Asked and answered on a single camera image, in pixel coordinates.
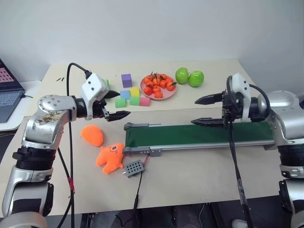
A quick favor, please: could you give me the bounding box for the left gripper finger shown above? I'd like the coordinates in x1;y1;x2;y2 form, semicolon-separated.
105;90;121;100
106;110;132;122

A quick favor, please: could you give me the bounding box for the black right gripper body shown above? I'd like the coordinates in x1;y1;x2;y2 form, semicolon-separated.
220;88;243;130

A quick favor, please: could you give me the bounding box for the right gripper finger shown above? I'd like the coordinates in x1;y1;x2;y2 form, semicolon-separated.
190;117;225;128
194;93;225;105

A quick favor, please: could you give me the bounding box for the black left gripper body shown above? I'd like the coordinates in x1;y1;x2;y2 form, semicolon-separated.
91;97;111;120

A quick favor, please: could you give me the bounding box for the green belt conveyor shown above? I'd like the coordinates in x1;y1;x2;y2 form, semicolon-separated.
123;122;276;159

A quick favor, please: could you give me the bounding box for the purple foam cube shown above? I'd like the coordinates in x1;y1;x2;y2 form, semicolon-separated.
121;73;133;88

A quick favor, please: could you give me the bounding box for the green apple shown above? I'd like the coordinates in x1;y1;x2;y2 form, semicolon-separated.
188;70;205;88
175;67;190;85

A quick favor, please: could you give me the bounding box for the orange oval plush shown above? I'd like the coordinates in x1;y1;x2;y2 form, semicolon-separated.
80;124;105;147

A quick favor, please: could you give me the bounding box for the pink plate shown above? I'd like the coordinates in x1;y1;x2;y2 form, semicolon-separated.
140;74;178;101

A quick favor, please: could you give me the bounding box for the orange plush toy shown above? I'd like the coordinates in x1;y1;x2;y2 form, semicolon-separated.
95;142;126;175

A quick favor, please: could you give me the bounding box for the grey perforated control box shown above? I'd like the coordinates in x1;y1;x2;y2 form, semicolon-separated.
122;159;146;179

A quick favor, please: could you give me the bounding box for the dark laptop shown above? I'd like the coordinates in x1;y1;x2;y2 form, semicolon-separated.
0;58;26;124

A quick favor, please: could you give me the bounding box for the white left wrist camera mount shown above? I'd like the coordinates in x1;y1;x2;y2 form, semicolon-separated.
80;73;110;120

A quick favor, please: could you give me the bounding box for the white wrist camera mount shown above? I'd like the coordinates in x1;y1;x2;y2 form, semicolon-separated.
231;73;251;120
80;73;110;120

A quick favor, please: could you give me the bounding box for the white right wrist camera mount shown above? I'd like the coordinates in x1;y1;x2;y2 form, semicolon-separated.
231;73;251;120

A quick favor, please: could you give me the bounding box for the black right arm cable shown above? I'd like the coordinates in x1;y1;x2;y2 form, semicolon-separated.
226;75;272;228

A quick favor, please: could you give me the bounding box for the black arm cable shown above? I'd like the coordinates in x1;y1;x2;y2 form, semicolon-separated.
226;75;272;228
57;62;92;228

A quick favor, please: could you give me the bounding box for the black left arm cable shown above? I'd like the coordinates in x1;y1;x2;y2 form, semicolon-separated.
57;62;92;228

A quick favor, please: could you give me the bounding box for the black control box cable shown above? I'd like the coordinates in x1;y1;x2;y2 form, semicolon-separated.
132;170;145;228

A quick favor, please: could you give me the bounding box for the dark frame under table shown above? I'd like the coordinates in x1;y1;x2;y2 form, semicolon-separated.
80;201;252;228

